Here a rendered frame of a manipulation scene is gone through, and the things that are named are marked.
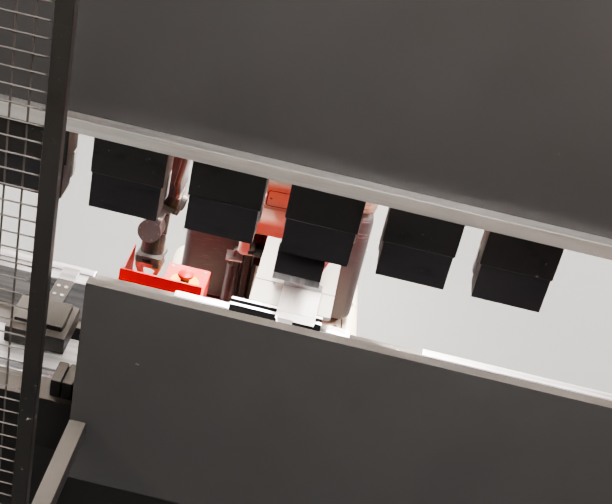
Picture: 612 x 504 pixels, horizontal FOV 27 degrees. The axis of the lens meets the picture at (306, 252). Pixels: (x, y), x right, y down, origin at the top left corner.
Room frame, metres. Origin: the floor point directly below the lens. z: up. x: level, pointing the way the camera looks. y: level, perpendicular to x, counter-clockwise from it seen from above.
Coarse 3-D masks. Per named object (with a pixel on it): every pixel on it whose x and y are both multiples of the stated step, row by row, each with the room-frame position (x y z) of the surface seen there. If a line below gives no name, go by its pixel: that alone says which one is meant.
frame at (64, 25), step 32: (64, 0) 1.41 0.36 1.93; (64, 32) 1.41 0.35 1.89; (64, 64) 1.41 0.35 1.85; (64, 96) 1.41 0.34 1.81; (64, 128) 1.42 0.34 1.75; (32, 288) 1.41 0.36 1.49; (32, 320) 1.41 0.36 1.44; (32, 352) 1.41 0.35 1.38; (32, 384) 1.41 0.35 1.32; (32, 416) 1.41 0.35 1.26; (32, 448) 1.41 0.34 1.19
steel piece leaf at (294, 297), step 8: (288, 288) 2.26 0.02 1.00; (296, 288) 2.27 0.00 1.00; (304, 288) 2.27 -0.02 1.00; (312, 288) 2.27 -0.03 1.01; (320, 288) 2.27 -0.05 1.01; (280, 296) 2.22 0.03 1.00; (288, 296) 2.23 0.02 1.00; (296, 296) 2.24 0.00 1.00; (304, 296) 2.24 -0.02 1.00; (312, 296) 2.25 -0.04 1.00; (320, 296) 2.26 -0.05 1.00; (280, 304) 2.20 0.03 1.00; (288, 304) 2.20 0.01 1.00; (296, 304) 2.21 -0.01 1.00; (304, 304) 2.22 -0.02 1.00; (312, 304) 2.22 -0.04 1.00; (288, 312) 2.17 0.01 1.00; (296, 312) 2.18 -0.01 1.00; (304, 312) 2.19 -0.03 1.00; (312, 312) 2.19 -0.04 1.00
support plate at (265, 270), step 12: (276, 240) 2.44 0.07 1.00; (264, 252) 2.38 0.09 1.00; (276, 252) 2.39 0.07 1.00; (264, 264) 2.33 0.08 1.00; (336, 264) 2.40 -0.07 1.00; (264, 276) 2.29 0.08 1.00; (324, 276) 2.34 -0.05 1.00; (336, 276) 2.35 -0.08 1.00; (252, 288) 2.23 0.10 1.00; (264, 288) 2.24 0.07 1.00; (276, 288) 2.25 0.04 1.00; (324, 288) 2.30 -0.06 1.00; (252, 300) 2.19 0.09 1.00; (264, 300) 2.20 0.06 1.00; (276, 300) 2.21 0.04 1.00; (324, 300) 2.25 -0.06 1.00; (324, 312) 2.21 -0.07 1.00
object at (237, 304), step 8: (232, 296) 2.19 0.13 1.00; (232, 304) 2.16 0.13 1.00; (240, 304) 2.16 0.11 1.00; (248, 304) 2.18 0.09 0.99; (256, 304) 2.18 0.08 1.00; (240, 312) 2.16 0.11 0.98; (248, 312) 2.16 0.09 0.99; (256, 312) 2.16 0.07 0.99; (264, 312) 2.16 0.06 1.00; (272, 312) 2.16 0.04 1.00; (320, 320) 2.18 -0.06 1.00; (312, 328) 2.16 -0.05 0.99
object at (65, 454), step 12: (72, 420) 1.65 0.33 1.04; (72, 432) 1.62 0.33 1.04; (84, 432) 1.65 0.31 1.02; (60, 444) 1.59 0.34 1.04; (72, 444) 1.60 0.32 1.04; (60, 456) 1.56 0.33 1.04; (72, 456) 1.58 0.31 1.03; (48, 468) 1.53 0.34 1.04; (60, 468) 1.53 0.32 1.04; (48, 480) 1.50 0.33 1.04; (60, 480) 1.51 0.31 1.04; (36, 492) 1.47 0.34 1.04; (48, 492) 1.47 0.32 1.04; (60, 492) 1.51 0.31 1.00
